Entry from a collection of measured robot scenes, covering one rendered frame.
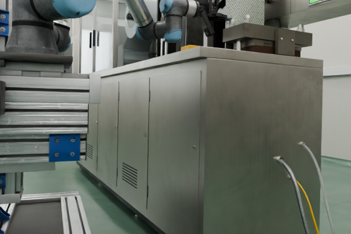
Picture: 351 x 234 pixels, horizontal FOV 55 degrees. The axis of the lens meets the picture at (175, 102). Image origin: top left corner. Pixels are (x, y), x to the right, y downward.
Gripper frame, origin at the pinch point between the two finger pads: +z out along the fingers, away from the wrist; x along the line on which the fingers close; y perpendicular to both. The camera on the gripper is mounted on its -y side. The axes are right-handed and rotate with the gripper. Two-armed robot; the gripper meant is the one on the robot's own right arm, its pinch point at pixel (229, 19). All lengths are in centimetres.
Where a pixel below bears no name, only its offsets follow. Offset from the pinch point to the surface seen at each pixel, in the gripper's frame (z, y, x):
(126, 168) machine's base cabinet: -29, -80, 58
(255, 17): 15.9, 3.2, -0.2
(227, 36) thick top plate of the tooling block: -6.4, -10.1, -7.7
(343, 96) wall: 263, -30, 128
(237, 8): 4.5, 6.1, -0.2
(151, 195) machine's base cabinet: -29, -86, 20
